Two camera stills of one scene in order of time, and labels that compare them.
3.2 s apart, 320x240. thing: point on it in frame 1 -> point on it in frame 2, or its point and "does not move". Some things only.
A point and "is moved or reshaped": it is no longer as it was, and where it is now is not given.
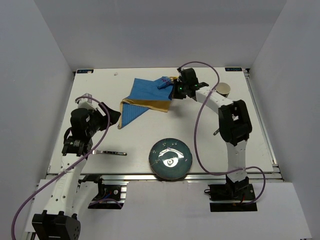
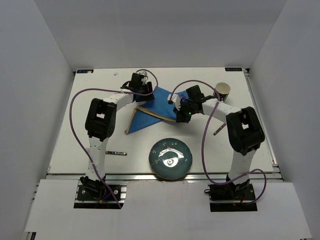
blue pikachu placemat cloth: [143, 94] is moved or reshaped
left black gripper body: [97, 122] -> [143, 89]
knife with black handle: [218, 130] does not move
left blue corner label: [85, 71] does not move
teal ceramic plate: [170, 158] does not move
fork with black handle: [97, 152] does not move
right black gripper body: [179, 91] -> [186, 111]
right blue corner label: [233, 69] does not move
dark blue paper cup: [223, 89] does not move
